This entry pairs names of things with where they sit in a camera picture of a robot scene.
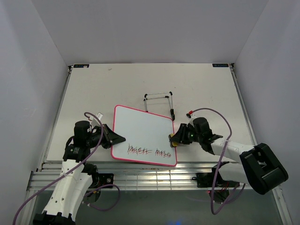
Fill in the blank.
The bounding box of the yellow bone-shaped eraser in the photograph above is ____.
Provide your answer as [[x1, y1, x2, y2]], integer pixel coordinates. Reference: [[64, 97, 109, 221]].
[[168, 133, 178, 148]]

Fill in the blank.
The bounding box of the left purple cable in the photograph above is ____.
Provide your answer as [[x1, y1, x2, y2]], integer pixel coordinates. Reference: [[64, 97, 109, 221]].
[[12, 112, 120, 225]]

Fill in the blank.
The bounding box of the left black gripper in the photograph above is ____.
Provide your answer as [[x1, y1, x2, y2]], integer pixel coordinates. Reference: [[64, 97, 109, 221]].
[[86, 124, 126, 149]]

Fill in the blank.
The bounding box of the pink framed whiteboard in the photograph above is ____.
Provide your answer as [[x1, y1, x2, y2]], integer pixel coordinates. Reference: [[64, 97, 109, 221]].
[[111, 105, 177, 166]]

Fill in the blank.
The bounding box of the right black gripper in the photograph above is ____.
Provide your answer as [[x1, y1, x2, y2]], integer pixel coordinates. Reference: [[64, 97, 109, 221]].
[[170, 123, 202, 145]]

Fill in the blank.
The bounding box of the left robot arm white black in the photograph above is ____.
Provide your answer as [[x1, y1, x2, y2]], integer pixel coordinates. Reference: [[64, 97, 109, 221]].
[[33, 120, 126, 225]]

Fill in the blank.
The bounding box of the left blue corner label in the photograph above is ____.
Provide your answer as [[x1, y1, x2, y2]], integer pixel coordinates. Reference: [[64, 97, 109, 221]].
[[73, 64, 90, 68]]

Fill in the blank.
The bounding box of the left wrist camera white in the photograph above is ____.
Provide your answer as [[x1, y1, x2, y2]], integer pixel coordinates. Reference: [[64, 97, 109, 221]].
[[90, 112, 103, 127]]

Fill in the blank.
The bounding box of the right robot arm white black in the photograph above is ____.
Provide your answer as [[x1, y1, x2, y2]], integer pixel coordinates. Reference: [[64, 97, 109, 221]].
[[169, 117, 288, 195]]

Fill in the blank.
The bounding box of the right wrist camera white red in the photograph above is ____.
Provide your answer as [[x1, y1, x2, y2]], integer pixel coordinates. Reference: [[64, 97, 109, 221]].
[[186, 110, 197, 126]]

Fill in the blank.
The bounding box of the blue corner label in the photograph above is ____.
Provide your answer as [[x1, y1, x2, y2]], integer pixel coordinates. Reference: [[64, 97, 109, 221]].
[[212, 63, 229, 68], [73, 64, 90, 68]]

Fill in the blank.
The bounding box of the wire whiteboard stand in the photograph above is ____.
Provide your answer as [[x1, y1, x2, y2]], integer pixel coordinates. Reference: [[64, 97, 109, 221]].
[[143, 91, 175, 121]]

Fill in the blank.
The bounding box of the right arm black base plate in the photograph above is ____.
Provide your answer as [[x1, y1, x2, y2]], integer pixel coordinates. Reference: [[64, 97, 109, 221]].
[[192, 172, 240, 188]]

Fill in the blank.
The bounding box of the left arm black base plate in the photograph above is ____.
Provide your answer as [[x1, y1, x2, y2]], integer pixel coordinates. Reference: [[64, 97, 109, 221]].
[[90, 173, 114, 188]]

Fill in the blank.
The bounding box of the right blue corner label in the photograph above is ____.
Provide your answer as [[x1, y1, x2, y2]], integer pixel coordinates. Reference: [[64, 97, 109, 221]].
[[212, 63, 229, 68]]

